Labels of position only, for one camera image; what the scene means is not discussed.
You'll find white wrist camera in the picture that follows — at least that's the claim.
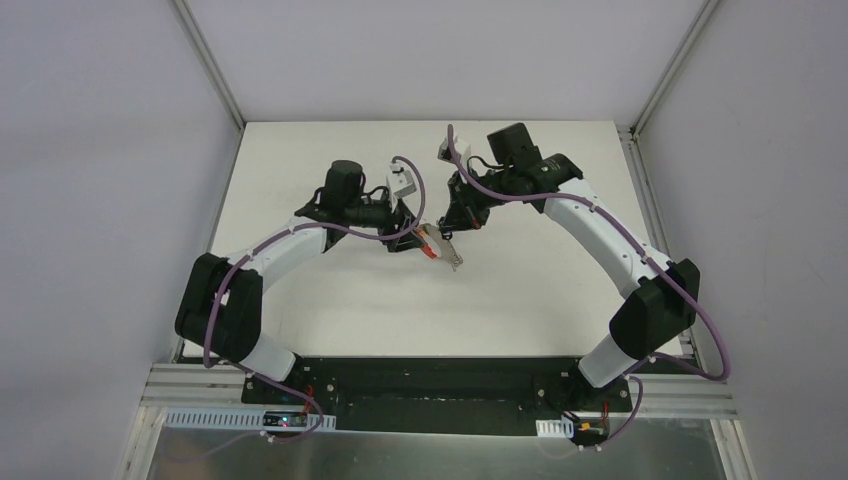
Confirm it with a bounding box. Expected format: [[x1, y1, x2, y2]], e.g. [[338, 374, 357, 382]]
[[437, 135, 472, 163], [385, 164, 426, 208]]

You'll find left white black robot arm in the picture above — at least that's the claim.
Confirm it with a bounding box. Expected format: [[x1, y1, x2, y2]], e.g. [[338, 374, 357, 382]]
[[175, 156, 426, 405]]

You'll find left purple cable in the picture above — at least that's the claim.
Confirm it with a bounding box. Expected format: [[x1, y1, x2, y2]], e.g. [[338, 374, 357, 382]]
[[202, 155, 428, 370]]

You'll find controller board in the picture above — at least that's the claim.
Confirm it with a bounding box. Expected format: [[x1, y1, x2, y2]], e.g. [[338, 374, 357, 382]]
[[262, 411, 309, 431], [570, 421, 609, 448]]

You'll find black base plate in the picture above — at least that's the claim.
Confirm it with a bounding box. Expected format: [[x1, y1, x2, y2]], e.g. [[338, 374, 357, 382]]
[[283, 356, 635, 436]]

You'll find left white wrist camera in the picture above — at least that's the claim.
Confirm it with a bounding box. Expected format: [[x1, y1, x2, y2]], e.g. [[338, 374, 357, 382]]
[[385, 164, 426, 208]]

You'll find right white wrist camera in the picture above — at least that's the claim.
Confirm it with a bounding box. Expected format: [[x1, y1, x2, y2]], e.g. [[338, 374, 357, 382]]
[[437, 135, 472, 163]]

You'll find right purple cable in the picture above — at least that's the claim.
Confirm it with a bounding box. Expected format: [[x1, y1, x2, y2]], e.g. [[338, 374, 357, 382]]
[[446, 124, 731, 452]]

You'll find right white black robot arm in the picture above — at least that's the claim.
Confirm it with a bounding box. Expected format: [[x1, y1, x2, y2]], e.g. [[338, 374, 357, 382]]
[[437, 123, 699, 410]]

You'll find left controller board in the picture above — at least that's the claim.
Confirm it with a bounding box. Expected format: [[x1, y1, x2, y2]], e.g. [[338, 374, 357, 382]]
[[262, 411, 309, 431]]

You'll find right controller board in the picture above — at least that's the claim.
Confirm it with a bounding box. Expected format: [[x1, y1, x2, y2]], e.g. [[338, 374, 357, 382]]
[[570, 421, 609, 448]]

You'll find purple cable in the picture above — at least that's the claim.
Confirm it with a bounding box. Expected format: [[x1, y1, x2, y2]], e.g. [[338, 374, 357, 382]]
[[446, 124, 731, 452], [202, 155, 428, 370]]

